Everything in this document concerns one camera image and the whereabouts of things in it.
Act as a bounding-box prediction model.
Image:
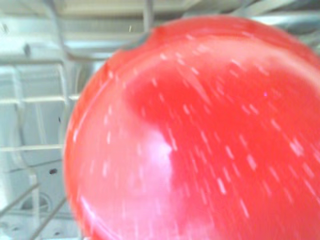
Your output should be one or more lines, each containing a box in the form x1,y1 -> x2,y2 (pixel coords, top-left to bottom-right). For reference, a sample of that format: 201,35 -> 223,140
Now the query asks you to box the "red speckled enamel mug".
63,14 -> 320,240

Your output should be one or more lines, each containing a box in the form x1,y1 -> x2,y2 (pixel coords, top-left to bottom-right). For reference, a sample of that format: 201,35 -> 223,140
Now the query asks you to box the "grey wire dishwasher rack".
0,0 -> 320,240

